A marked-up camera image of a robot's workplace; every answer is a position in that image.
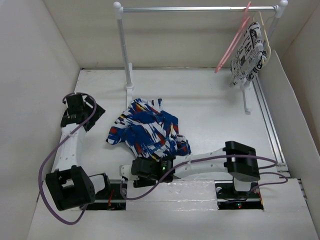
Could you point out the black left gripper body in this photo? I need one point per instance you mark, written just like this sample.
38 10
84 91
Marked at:
89 106

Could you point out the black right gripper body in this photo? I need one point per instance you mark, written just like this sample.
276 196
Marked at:
140 180

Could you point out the blue white red patterned trousers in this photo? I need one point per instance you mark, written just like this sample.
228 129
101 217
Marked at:
149 131

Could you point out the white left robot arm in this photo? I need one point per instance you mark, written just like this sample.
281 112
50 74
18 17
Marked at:
69 185

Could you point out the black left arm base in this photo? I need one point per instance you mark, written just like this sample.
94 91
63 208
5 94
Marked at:
112 201

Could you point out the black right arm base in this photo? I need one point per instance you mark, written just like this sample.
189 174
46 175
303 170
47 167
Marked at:
230 199

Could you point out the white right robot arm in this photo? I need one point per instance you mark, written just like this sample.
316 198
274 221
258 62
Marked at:
236 159

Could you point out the cream plastic hanger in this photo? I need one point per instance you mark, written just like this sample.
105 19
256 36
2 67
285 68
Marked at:
266 43

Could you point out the pink plastic hanger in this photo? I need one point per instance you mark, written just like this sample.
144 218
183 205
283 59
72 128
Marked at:
236 39

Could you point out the black white printed garment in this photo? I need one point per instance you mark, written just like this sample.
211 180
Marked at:
250 56

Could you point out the white metal clothes rack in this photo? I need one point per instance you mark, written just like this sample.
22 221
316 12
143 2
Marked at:
245 87

